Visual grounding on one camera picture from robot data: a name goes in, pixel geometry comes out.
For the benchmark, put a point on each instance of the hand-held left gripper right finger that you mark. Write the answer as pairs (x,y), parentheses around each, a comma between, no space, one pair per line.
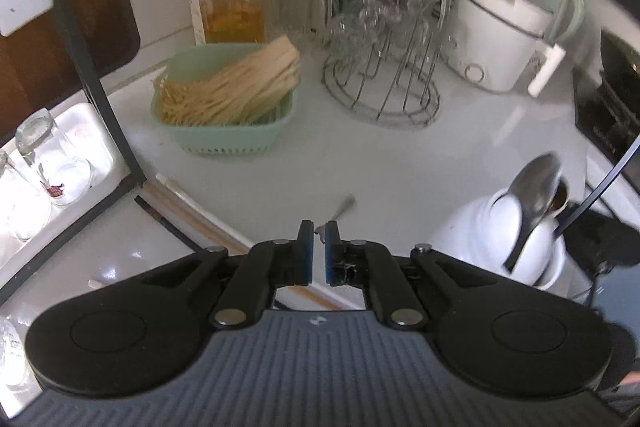
(331,257)

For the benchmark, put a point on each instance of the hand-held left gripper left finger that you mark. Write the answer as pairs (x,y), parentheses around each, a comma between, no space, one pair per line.
(306,252)

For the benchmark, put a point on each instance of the thin metal spoon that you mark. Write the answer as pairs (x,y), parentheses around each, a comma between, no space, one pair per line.
(344,206)

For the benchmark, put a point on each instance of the silver metal spoon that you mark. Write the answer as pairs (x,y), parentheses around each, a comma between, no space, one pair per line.
(537,182)

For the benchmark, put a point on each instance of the wooden chopstick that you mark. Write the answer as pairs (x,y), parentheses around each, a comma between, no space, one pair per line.
(190,222)

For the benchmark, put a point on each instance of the white ceramic mug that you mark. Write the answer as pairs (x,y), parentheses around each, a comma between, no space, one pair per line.
(465,237)

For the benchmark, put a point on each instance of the black cooktop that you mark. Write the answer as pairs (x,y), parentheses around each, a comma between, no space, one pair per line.
(605,122)

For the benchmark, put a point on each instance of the green plastic basket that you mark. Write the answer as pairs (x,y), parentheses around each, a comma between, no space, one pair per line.
(225,136)

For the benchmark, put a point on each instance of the dried noodle bundle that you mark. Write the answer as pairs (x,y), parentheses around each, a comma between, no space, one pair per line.
(235,89)

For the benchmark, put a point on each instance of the clear stemmed glass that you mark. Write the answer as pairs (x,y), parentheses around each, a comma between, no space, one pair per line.
(350,24)
(425,7)

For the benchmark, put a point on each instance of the white electric cooker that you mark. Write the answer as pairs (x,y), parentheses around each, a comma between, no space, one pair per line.
(495,37)

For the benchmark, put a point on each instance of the green electric kettle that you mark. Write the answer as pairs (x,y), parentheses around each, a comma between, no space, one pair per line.
(565,2)

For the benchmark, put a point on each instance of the upturned drinking glass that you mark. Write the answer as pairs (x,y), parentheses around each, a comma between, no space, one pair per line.
(20,202)
(55,167)

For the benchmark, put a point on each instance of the black dish rack with tray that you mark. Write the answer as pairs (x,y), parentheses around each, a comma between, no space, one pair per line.
(85,72)

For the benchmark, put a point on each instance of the textured glass tumbler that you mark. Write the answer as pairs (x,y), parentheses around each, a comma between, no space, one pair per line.
(10,347)

